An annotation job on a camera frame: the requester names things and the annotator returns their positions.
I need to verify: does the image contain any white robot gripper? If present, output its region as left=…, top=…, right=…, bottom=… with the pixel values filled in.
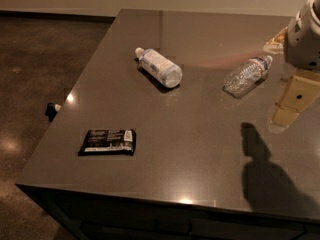
left=263, top=0, right=320, bottom=127

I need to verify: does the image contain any blue label plastic bottle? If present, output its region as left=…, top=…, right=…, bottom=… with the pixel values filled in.
left=135, top=47, right=183, bottom=88

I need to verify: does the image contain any clear crushed plastic bottle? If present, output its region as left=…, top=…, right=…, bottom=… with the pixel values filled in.
left=223, top=55, right=273, bottom=98

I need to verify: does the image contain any black snack bar wrapper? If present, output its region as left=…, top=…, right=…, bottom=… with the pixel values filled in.
left=78, top=129, right=136, bottom=156

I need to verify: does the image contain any dark cabinet drawer front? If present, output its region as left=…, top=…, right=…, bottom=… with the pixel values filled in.
left=17, top=184, right=320, bottom=240

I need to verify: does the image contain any black drawer handle knob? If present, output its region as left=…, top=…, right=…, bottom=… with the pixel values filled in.
left=45, top=103, right=61, bottom=122

